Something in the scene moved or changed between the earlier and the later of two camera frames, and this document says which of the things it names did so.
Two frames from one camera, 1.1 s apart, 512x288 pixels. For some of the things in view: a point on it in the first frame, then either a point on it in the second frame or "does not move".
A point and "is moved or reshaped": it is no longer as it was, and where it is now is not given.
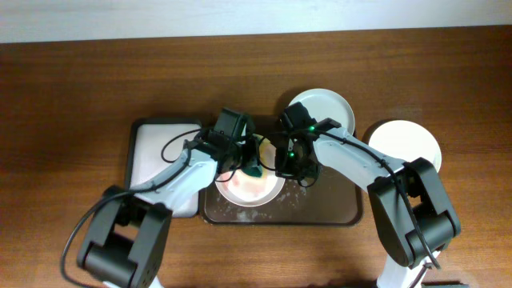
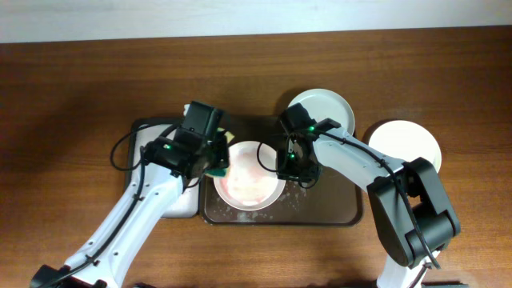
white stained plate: x=406 y=142 does not move
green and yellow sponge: x=256 y=170 is moved or reshaped
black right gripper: x=284 y=171 does not move
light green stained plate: x=322 y=104 does not move
